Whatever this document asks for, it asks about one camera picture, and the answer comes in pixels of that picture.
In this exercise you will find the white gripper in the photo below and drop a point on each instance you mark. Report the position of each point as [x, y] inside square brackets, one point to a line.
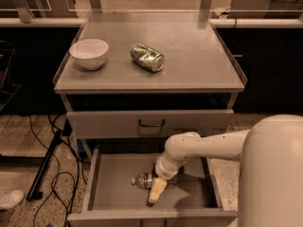
[168, 171]

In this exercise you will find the clear plastic water bottle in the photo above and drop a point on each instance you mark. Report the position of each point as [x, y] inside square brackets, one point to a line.
[145, 180]

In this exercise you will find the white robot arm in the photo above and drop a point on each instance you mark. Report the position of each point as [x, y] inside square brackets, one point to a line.
[271, 168]

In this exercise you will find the open grey middle drawer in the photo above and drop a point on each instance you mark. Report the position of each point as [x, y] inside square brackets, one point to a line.
[112, 201]

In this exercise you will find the grey top drawer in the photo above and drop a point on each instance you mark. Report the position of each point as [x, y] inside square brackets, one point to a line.
[124, 124]

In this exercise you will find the grey metal drawer cabinet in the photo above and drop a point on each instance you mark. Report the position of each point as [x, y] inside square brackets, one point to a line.
[198, 74]

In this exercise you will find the black metal stand leg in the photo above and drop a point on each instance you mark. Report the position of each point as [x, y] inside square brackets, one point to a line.
[34, 192]

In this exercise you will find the crushed green soda can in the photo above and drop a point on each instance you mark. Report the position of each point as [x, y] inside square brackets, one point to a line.
[147, 57]

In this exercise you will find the white sneaker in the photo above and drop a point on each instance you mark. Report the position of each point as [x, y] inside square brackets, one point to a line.
[11, 199]

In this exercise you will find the white ceramic bowl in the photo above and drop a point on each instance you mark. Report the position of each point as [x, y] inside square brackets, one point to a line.
[89, 54]

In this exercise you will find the black drawer handle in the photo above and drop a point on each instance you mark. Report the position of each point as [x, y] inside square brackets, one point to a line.
[151, 124]

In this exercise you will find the white counter rail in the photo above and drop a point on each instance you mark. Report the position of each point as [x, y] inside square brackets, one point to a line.
[218, 23]

